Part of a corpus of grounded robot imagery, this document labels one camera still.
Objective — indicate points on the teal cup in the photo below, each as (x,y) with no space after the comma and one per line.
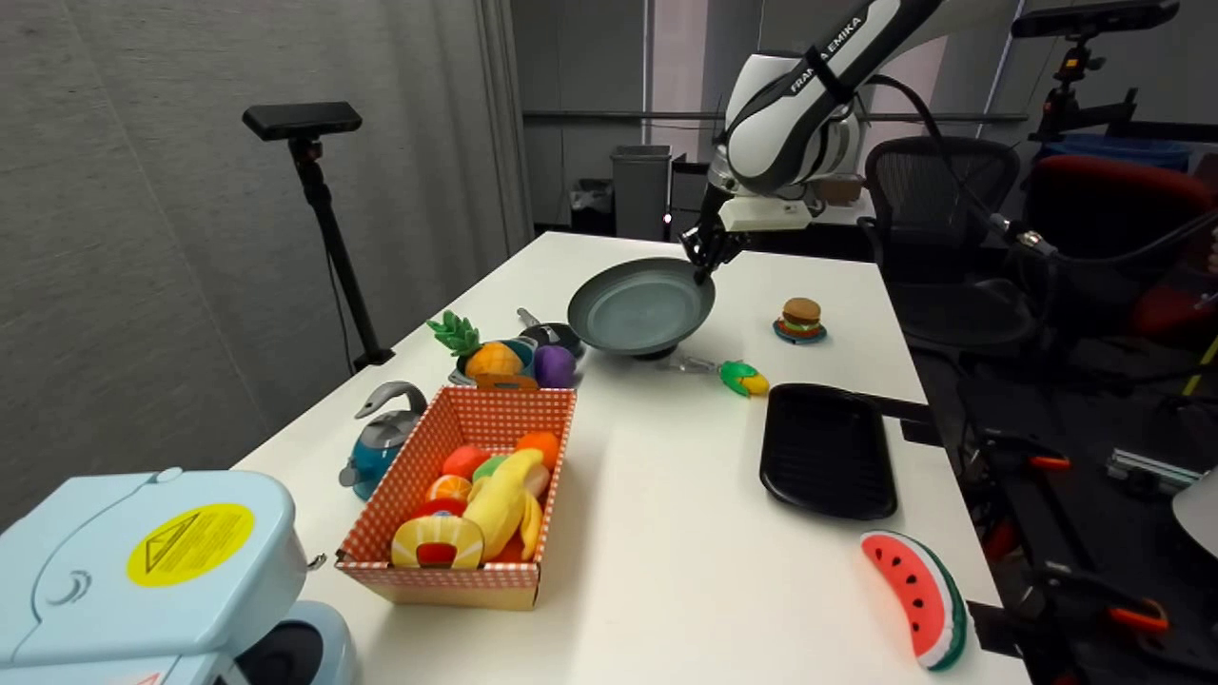
(519,350)

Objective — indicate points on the red tomato toy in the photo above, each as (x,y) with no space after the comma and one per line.
(465,457)

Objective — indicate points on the burger toy on teal plate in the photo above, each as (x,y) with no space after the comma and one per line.
(802,322)

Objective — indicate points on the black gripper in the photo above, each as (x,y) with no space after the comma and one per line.
(716,228)

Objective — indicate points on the red office chair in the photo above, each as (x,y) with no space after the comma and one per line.
(1118,213)

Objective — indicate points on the small orange toy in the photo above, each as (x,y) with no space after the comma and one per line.
(539,441)

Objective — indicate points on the green vegetable toy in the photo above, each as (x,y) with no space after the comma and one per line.
(489,467)

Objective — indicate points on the orange checkered basket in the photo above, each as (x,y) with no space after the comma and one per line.
(444,577)

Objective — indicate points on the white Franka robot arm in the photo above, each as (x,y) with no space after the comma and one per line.
(802,114)

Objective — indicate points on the grey frying pan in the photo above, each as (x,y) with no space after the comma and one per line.
(641,309)

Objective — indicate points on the yellow banana toy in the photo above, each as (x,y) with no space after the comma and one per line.
(508,500)

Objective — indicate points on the black camera on tripod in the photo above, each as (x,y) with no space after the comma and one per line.
(1091,24)

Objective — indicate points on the watermelon slice toy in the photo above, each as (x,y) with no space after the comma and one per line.
(919,595)

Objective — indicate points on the purple eggplant toy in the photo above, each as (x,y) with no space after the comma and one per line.
(552,361)

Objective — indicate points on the black ribbed plastic tray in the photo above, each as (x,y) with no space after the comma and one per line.
(826,450)

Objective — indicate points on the green yellow corn toy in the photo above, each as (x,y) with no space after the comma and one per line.
(742,377)

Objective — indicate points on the sliced peach toy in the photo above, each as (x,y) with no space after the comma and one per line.
(438,539)

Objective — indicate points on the black mesh office chair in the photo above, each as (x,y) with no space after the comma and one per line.
(944,213)

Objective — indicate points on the light blue toy oven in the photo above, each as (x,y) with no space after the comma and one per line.
(137,571)

